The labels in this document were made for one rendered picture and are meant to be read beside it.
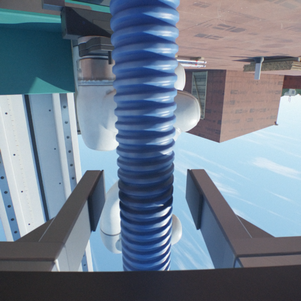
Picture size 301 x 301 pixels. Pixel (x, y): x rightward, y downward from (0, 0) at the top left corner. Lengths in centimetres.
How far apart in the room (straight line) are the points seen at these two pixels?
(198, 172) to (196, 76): 1016
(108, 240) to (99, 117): 52
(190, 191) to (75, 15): 42
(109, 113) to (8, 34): 52
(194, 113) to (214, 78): 898
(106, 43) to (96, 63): 6
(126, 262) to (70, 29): 43
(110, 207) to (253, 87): 988
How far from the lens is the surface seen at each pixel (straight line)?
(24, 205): 107
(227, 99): 919
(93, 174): 16
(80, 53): 50
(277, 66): 557
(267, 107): 1140
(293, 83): 1286
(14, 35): 88
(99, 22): 51
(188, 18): 229
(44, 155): 99
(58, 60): 88
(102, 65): 47
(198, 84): 1017
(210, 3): 196
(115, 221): 77
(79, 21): 50
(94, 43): 44
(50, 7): 52
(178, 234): 89
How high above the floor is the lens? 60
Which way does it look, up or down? 17 degrees up
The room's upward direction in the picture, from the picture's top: 180 degrees clockwise
